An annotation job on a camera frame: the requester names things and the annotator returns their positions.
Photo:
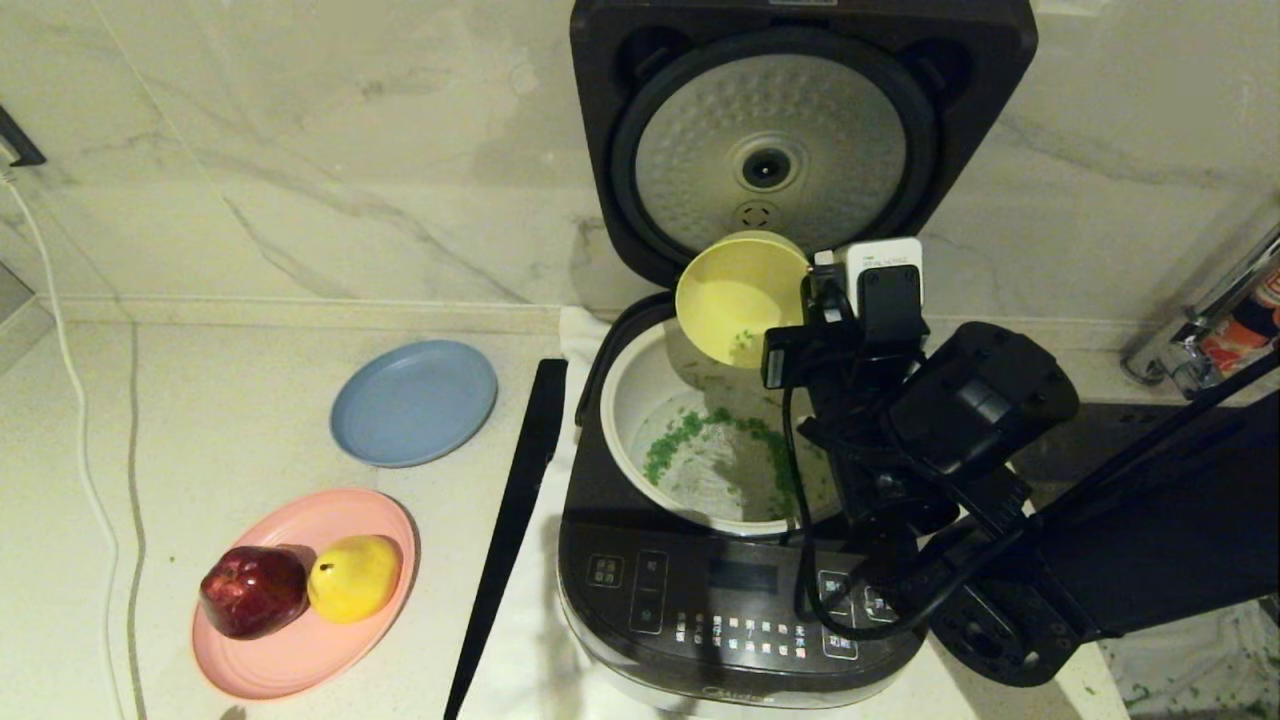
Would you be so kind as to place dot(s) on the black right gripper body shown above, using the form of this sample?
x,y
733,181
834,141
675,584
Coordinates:
x,y
840,355

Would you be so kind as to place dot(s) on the chrome faucet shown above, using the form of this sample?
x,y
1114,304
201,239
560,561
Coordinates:
x,y
1200,320

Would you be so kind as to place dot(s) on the yellow pear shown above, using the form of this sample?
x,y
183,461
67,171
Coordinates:
x,y
354,578

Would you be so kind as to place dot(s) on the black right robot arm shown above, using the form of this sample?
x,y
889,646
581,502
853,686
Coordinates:
x,y
1150,560

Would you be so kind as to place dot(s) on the red orange bottle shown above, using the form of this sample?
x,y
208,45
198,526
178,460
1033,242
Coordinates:
x,y
1245,330

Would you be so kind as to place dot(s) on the dark grey rice cooker lid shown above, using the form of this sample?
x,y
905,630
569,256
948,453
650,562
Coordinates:
x,y
620,120

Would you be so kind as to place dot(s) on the pink plate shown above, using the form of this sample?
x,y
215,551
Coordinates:
x,y
300,655

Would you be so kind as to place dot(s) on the green grains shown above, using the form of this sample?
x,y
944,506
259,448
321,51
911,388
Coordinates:
x,y
670,440

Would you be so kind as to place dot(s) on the white bowl with greens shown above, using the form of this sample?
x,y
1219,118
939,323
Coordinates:
x,y
630,420

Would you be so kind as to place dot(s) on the white crumpled cloth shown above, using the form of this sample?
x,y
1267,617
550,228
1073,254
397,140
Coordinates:
x,y
1200,670

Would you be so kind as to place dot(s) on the red apple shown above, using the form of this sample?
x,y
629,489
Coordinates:
x,y
254,592

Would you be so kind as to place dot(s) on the blue plate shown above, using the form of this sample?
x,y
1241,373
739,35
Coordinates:
x,y
415,403

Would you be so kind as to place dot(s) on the dark grey rice cooker base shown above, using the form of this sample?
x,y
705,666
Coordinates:
x,y
700,600

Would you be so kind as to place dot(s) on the black flat strip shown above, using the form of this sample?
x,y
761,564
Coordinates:
x,y
510,540

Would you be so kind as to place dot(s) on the yellow bowl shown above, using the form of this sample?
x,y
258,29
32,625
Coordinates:
x,y
730,295

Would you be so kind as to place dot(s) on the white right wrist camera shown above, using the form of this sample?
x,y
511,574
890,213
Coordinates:
x,y
880,275

